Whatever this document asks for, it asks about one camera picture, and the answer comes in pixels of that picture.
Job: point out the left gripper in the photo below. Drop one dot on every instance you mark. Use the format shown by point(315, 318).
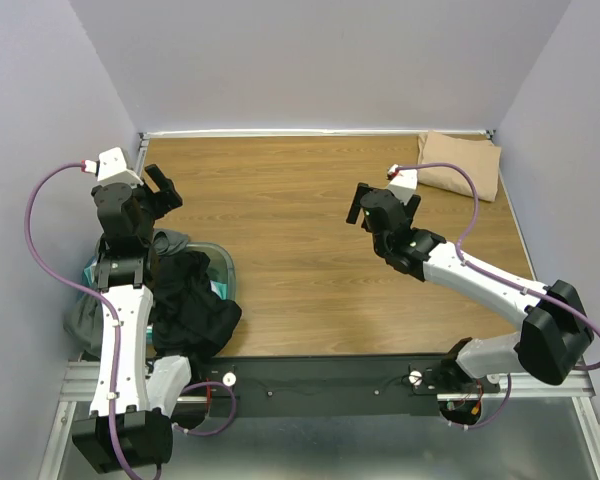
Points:
point(168, 196)

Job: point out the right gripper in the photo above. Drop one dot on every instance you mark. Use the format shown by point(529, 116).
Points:
point(355, 205)

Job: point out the black t shirt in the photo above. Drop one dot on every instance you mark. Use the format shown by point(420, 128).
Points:
point(188, 317)

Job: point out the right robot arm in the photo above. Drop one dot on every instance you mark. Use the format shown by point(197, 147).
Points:
point(550, 335)

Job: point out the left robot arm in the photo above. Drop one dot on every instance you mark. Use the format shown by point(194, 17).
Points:
point(130, 416)

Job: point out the teal plastic basket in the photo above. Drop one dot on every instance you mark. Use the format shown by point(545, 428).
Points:
point(221, 272)

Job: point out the folded beige t shirt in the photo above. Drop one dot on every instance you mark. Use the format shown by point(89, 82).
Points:
point(479, 159)

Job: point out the grey t shirt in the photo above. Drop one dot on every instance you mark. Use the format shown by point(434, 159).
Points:
point(84, 322)

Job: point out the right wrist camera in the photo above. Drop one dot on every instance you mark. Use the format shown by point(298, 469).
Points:
point(403, 182)

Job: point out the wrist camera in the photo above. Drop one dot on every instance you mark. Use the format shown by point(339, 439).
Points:
point(403, 182)
point(113, 168)

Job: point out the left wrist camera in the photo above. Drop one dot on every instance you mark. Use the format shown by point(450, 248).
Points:
point(113, 168)

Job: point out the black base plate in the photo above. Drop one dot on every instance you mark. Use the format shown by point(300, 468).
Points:
point(313, 386)

